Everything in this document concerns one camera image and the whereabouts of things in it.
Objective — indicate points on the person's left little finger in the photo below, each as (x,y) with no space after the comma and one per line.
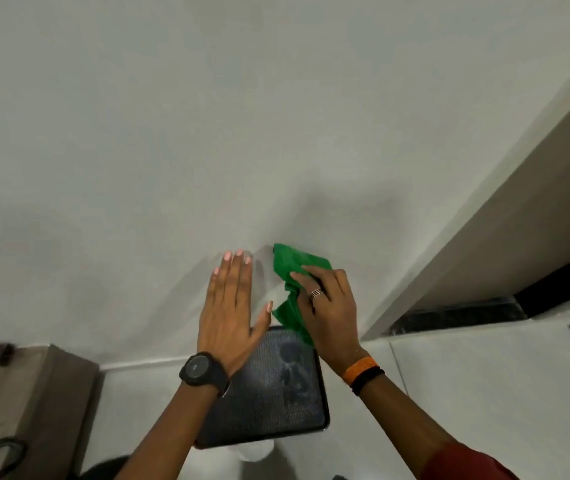
(213,289)

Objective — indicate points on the red sleeve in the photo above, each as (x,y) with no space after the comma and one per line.
(464,464)

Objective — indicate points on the person's left hand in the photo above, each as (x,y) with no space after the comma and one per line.
(227,319)

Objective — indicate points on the black wristband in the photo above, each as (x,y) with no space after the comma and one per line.
(367,380)

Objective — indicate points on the person's right forearm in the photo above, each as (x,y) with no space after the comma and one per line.
(399,414)

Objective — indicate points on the green cleaning cloth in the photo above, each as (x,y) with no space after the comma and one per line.
(290,262)

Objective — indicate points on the black wristwatch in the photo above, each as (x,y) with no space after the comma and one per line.
(204,372)

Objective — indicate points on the black mesh-top bin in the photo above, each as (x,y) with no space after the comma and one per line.
(270,389)

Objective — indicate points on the person's right hand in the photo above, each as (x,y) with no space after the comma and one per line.
(332,314)

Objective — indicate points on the person's left forearm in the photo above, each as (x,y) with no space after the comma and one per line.
(175,429)

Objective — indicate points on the beige door frame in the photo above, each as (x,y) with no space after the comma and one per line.
(489,234)

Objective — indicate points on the person's left thumb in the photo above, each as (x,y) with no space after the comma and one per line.
(265,317)

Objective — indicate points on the person's left middle finger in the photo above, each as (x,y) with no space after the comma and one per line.
(237,277)

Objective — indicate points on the orange wristband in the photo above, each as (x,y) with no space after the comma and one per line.
(360,369)

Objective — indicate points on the person's right fingers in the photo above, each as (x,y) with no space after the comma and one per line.
(310,287)

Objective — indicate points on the beige cabinet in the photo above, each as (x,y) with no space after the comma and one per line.
(30,409)

